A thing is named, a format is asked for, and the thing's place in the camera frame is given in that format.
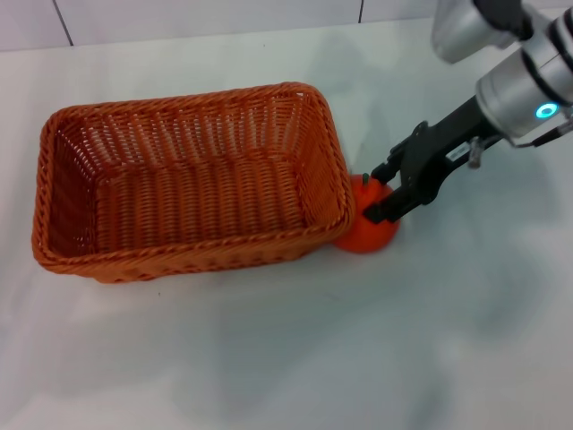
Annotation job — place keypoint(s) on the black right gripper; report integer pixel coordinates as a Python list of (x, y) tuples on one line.
[(434, 152)]

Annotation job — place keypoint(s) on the orange toy fruit with stem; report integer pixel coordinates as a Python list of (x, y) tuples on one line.
[(367, 237)]

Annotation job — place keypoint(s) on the orange woven plastic basket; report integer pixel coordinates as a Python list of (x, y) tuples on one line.
[(192, 201)]

